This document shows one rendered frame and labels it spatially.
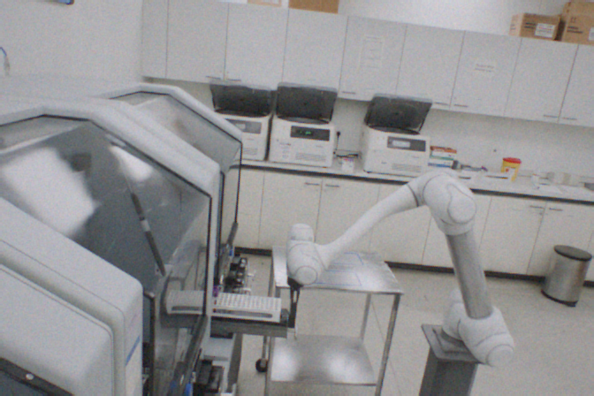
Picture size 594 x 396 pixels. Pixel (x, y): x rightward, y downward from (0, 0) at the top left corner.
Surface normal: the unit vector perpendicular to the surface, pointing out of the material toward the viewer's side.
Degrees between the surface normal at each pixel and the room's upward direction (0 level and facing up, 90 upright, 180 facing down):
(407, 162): 90
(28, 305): 29
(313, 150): 90
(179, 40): 90
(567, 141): 90
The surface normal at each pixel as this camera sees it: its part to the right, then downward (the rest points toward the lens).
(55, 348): 0.58, -0.78
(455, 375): 0.01, 0.30
